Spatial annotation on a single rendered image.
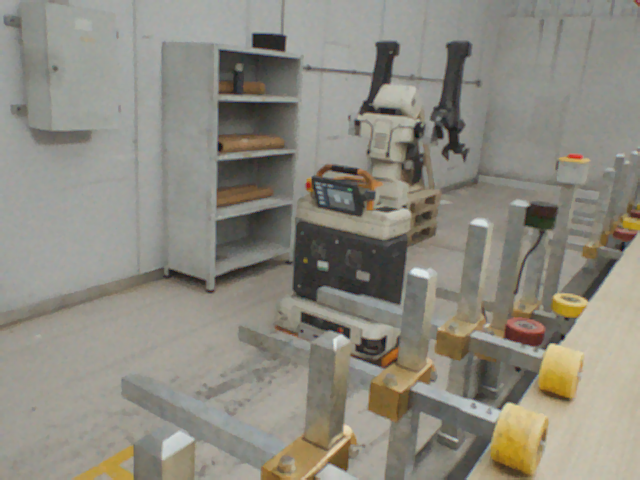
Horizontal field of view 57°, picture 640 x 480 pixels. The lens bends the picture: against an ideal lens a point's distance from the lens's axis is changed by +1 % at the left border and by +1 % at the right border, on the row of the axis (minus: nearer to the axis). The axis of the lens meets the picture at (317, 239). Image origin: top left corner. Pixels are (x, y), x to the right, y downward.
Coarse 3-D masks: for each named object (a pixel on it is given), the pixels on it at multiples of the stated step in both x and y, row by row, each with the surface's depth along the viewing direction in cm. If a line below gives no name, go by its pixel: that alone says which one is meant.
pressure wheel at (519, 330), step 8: (512, 320) 128; (520, 320) 129; (528, 320) 129; (512, 328) 125; (520, 328) 124; (528, 328) 126; (536, 328) 125; (512, 336) 125; (520, 336) 124; (528, 336) 123; (536, 336) 123; (528, 344) 124; (536, 344) 124; (520, 368) 129
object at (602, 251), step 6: (528, 234) 245; (528, 240) 245; (570, 246) 236; (576, 246) 235; (582, 246) 234; (600, 252) 231; (606, 252) 229; (612, 252) 228; (618, 252) 227; (618, 258) 227
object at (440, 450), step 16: (592, 272) 237; (608, 272) 265; (576, 288) 218; (592, 288) 228; (544, 336) 173; (512, 368) 152; (480, 384) 138; (512, 384) 143; (528, 384) 156; (480, 400) 135; (496, 400) 135; (512, 400) 143; (464, 432) 118; (432, 448) 116; (448, 448) 116; (464, 448) 116; (480, 448) 124; (416, 464) 110; (432, 464) 111; (448, 464) 111; (464, 464) 116
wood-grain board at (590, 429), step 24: (624, 264) 181; (600, 288) 157; (624, 288) 158; (600, 312) 139; (624, 312) 140; (576, 336) 124; (600, 336) 125; (624, 336) 126; (600, 360) 114; (624, 360) 114; (600, 384) 104; (624, 384) 105; (528, 408) 94; (552, 408) 95; (576, 408) 95; (600, 408) 96; (624, 408) 97; (552, 432) 88; (576, 432) 89; (600, 432) 89; (624, 432) 90; (552, 456) 82; (576, 456) 83; (600, 456) 83; (624, 456) 84
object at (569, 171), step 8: (560, 160) 165; (568, 160) 164; (576, 160) 163; (584, 160) 163; (560, 168) 165; (568, 168) 164; (576, 168) 163; (584, 168) 162; (560, 176) 166; (568, 176) 165; (576, 176) 163; (584, 176) 165; (576, 184) 164
